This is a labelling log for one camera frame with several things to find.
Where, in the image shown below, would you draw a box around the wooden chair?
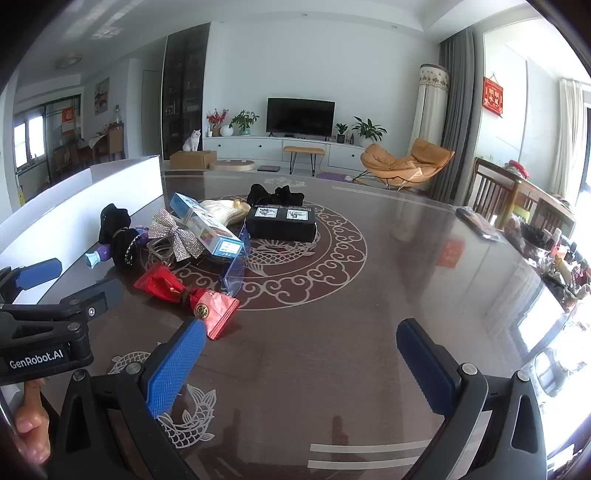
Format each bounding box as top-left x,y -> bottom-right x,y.
526,196 -> 578,241
471,157 -> 522,232

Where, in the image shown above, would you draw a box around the wooden side cabinet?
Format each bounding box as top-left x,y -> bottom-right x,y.
108,124 -> 126,160

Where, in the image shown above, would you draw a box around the clear blue glasses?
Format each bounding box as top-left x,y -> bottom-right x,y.
216,222 -> 252,297

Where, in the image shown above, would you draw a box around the grey curtain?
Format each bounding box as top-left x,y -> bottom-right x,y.
429,28 -> 476,204

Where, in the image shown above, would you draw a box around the cardboard box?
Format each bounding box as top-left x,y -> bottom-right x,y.
169,150 -> 219,170

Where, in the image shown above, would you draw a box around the black television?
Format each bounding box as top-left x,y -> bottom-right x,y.
266,97 -> 336,138

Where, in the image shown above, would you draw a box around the person's left hand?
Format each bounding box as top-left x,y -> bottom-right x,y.
14,377 -> 51,464

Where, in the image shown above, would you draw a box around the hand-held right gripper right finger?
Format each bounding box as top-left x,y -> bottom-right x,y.
396,318 -> 550,480

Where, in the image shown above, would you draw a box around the black plastic packet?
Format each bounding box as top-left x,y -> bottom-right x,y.
455,206 -> 504,243

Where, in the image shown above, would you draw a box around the purple toy wand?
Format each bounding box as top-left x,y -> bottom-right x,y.
85,228 -> 151,269

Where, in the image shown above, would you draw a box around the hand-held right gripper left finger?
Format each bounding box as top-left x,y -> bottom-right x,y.
48,318 -> 207,480

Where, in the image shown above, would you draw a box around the white curtain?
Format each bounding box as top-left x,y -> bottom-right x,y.
551,78 -> 585,199

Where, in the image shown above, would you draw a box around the covered floor air conditioner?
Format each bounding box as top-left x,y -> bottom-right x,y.
409,64 -> 450,153

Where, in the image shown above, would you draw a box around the round beige cat pad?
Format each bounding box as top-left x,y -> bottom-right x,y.
208,158 -> 256,174

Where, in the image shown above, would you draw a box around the cream knitted hat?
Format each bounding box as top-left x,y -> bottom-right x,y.
198,199 -> 250,225

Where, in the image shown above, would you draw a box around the green potted plant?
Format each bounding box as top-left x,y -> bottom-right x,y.
230,110 -> 260,136

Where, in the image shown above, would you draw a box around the red flower arrangement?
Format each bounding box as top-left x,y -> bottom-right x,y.
206,108 -> 230,138

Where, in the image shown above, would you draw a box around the orange lounge chair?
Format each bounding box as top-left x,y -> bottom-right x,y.
360,137 -> 455,191

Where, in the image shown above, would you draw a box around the blue and white carton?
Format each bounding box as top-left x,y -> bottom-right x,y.
168,193 -> 245,257

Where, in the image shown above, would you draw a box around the pile of assorted clutter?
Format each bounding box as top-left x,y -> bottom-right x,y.
503,212 -> 591,315

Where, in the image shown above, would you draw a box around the black velvet scrunchie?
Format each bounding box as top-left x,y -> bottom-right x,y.
247,184 -> 305,208

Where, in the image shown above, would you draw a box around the white foam board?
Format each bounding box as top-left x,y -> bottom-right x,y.
0,154 -> 163,278

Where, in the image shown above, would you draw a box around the white television cabinet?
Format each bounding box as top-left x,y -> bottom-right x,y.
203,135 -> 370,169

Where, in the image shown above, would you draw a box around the dark glass display cabinet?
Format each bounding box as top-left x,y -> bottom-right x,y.
161,22 -> 211,160

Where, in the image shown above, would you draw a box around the silver rhinestone bow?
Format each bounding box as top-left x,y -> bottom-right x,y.
148,208 -> 205,262

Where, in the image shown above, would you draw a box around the large leafy potted plant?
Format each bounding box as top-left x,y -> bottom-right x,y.
352,116 -> 387,143

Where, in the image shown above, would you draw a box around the black printed box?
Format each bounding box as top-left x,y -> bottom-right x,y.
245,205 -> 318,242

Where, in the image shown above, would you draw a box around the framed wall painting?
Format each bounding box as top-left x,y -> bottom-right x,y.
93,78 -> 110,116

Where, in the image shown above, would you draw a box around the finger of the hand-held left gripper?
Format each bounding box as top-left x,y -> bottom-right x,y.
0,277 -> 124,324
0,258 -> 64,305

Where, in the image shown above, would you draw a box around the red foil pouch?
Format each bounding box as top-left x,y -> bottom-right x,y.
134,264 -> 241,341

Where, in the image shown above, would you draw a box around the wooden bench with metal legs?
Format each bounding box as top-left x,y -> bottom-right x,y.
283,145 -> 328,176

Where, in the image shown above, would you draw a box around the red wall hanging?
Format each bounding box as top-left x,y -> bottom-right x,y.
482,73 -> 504,118

